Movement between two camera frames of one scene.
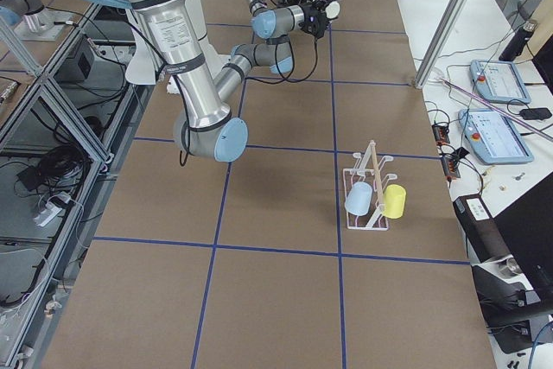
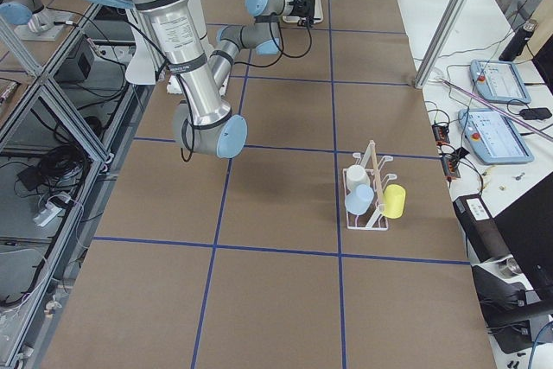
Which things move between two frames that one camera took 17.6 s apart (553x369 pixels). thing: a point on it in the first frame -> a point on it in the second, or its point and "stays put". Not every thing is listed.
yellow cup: [394, 199] stays put
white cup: [332, 9] -> [356, 175]
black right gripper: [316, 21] -> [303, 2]
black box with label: [480, 227] stays put
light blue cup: [359, 199] stays put
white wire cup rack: [365, 187] stays put
